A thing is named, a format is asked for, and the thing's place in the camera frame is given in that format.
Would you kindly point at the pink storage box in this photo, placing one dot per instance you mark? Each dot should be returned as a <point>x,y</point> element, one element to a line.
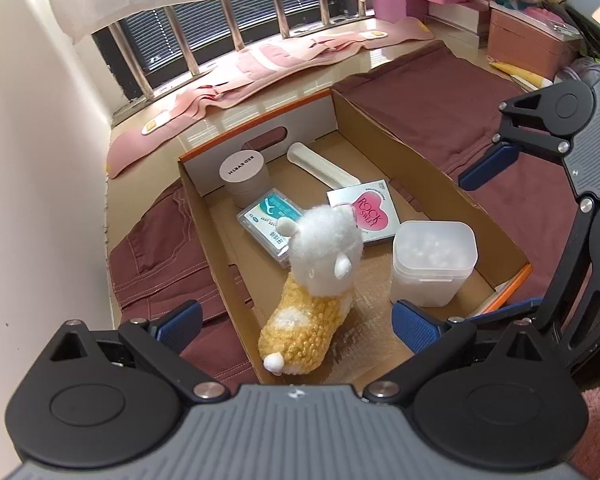
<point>518,39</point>

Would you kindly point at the clear cotton swab container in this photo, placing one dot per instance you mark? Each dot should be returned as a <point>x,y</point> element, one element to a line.
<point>431,260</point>

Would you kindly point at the yellow white alpaca plush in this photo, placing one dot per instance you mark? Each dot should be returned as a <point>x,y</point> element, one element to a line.
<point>325,251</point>

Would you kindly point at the white embossed long case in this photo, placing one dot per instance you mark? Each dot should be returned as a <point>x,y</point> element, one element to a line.
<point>319,167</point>

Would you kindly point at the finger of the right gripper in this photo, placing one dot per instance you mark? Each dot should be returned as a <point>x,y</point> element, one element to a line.
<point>495,159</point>
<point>523,309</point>

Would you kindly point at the pink massage brush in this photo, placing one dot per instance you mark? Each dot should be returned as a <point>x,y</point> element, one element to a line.
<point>547,17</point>

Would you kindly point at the grey knit item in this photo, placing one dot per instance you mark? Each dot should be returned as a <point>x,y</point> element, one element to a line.
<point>585,69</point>

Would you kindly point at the orange cardboard box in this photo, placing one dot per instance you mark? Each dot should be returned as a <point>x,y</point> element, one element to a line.
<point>364,347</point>

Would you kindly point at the maroon cloth mat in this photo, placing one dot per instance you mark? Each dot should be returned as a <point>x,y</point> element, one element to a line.
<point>436,114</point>

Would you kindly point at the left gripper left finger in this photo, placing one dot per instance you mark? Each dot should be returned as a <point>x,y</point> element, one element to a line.
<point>175,330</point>

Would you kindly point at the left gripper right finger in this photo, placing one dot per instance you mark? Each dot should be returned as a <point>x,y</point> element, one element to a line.
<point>416,328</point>

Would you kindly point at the pink cylindrical jar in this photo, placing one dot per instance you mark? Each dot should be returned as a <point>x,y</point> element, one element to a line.
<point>245,176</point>

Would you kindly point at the silver box pink heart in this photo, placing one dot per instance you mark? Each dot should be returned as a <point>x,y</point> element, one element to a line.
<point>374,210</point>

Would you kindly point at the yellow cream tube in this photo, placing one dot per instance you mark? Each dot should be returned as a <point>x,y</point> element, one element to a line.
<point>525,77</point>

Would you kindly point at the pink fabric belt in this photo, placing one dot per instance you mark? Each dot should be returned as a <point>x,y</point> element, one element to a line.
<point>249,71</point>

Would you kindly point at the clear floss pick box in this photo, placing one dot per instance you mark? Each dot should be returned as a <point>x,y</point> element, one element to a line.
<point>260,220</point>

